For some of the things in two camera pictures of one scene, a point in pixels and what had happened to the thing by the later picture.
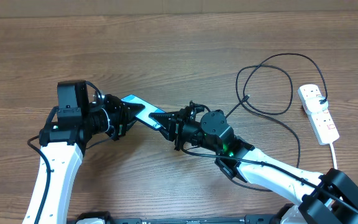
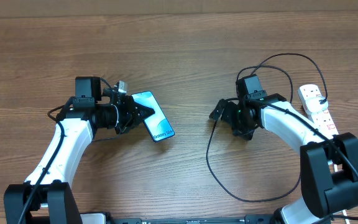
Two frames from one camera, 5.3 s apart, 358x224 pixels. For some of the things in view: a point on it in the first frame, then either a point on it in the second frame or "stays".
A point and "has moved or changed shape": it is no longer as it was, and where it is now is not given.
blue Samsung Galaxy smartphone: (144, 116) has moved or changed shape
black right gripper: (171, 132) to (230, 109)
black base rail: (250, 219) stays
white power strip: (321, 122) stays
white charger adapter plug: (314, 106) stays
